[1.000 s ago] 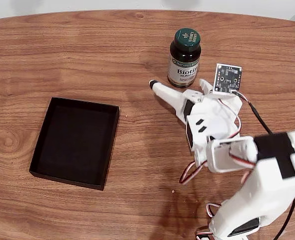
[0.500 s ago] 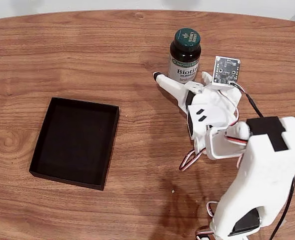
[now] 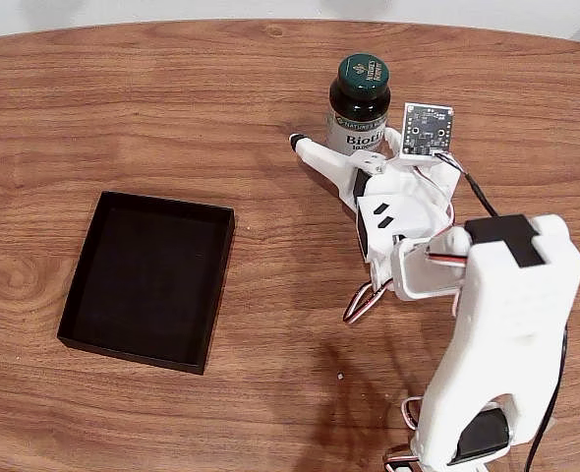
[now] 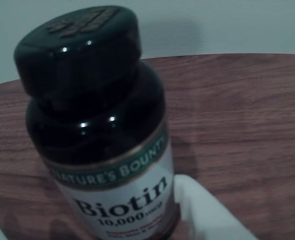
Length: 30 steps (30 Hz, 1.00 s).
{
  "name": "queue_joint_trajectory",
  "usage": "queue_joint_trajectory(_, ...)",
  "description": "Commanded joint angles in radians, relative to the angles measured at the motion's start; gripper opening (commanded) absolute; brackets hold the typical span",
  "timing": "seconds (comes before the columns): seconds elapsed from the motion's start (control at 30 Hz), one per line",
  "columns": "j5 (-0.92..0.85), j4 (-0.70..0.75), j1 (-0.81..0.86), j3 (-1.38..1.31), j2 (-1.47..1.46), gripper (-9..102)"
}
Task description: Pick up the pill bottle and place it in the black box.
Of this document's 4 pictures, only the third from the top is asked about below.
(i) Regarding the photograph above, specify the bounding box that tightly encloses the camera board on white mount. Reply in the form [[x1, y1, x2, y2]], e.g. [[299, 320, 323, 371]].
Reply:
[[397, 101, 455, 164]]

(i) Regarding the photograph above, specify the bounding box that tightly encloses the looped arm servo wire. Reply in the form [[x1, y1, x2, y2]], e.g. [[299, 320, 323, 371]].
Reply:
[[342, 282, 392, 326]]

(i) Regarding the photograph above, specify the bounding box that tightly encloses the gripper servo wire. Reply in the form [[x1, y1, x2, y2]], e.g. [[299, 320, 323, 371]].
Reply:
[[425, 196, 469, 269]]

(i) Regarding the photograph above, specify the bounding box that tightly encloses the dark biotin pill bottle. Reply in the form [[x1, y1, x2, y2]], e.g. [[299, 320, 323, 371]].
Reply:
[[324, 53, 392, 154]]

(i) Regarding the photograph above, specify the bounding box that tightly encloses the shallow black cardboard box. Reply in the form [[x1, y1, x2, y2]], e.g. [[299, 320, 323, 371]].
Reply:
[[57, 190, 236, 376]]

